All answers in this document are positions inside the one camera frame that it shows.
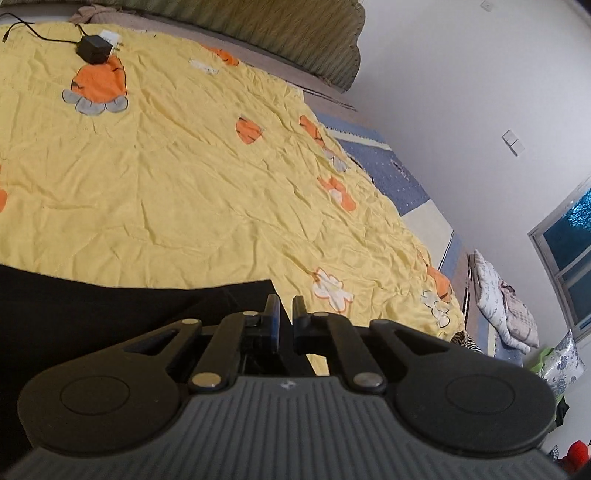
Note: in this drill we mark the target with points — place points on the zebra striped cloth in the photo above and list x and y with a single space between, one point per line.
468 342

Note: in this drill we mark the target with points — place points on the aluminium frame window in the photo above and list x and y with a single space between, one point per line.
568 258

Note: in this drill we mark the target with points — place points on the small white wall plate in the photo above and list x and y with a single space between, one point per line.
485 4

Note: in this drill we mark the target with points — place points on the black power adapter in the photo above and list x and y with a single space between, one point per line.
94 48

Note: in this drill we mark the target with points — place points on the floral pillow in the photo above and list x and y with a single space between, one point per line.
561 364

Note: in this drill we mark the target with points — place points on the blue patterned bedsheet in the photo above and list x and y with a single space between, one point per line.
383 166

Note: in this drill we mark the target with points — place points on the white wall switch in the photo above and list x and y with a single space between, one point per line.
513 141

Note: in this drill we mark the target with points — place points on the black pants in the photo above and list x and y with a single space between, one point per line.
92 314

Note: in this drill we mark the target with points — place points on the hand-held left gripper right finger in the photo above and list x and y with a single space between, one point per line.
298 323

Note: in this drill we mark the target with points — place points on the small white box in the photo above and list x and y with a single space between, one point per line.
108 37

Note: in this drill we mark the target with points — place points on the white patterned pillows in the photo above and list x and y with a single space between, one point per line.
505 304

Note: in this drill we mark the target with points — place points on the green cloth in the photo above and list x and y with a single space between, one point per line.
542 360

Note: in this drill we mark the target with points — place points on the red cloth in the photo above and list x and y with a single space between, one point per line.
577 454

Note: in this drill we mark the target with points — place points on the yellow printed blanket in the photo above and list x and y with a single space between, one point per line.
184 184

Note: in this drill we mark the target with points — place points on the padded olive headboard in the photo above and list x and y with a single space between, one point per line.
258 27

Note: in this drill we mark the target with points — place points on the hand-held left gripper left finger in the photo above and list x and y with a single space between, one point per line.
274 321

